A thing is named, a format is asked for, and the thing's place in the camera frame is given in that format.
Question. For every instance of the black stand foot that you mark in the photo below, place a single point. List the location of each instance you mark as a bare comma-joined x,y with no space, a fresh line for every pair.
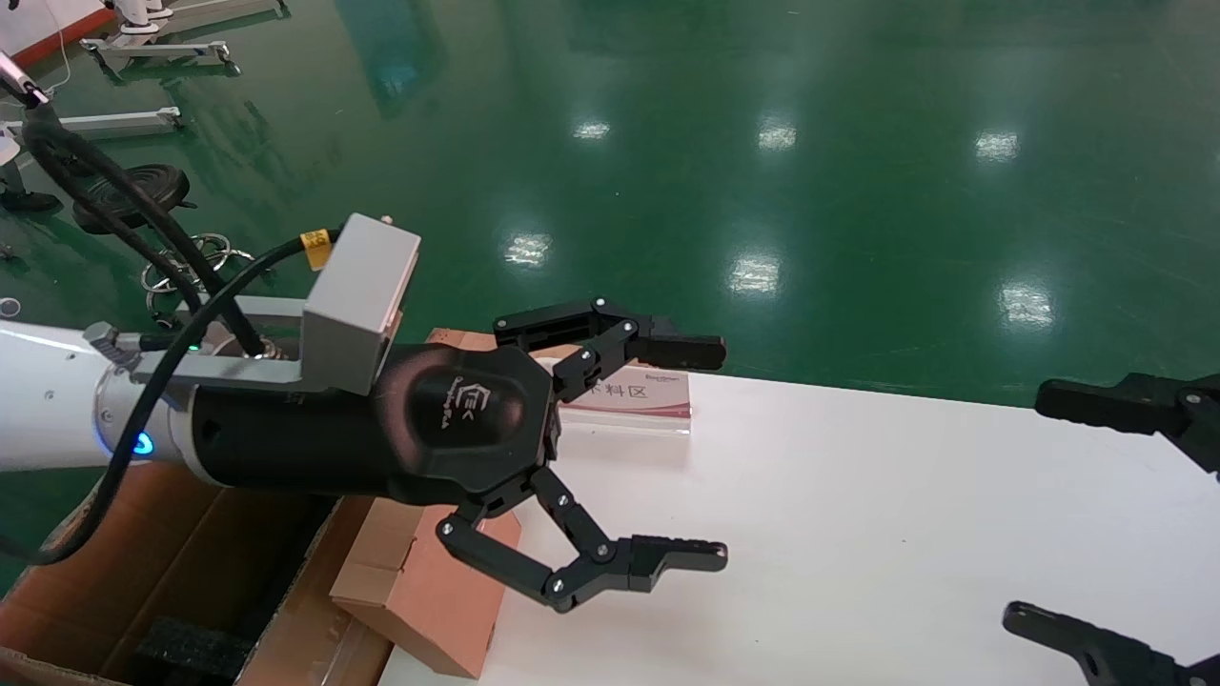
33,203

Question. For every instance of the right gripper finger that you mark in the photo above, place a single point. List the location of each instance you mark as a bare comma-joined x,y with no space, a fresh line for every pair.
1087,405
1106,657

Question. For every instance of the white panel orange edge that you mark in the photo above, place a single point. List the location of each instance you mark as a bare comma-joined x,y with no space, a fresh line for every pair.
38,19

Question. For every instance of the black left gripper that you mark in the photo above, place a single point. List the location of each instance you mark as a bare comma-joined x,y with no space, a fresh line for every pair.
448,419

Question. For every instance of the white stand base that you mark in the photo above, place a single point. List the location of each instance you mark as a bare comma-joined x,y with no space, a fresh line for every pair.
141,21

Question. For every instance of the black stool chrome base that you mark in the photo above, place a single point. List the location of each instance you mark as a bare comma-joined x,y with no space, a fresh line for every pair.
167,183

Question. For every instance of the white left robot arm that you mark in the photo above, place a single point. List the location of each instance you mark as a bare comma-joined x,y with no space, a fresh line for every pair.
48,400

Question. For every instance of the acrylic sign red white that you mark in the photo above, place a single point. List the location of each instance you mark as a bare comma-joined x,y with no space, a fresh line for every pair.
648,395

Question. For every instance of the white floor bar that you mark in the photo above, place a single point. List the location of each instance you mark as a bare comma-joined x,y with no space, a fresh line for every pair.
114,121

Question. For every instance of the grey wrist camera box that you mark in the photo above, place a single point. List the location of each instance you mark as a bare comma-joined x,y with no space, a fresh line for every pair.
357,295

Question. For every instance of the large cardboard box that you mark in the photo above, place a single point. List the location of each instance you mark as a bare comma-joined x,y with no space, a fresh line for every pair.
191,553

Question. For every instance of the black foam block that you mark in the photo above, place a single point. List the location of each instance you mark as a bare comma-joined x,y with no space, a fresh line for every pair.
191,648

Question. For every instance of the small cardboard box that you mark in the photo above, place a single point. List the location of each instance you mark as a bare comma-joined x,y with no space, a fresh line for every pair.
429,591

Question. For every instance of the white rod pink stripe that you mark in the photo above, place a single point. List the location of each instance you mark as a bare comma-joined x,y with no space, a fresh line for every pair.
13,72

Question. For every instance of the white floor frame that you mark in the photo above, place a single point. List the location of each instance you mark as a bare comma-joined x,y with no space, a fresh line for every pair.
152,48

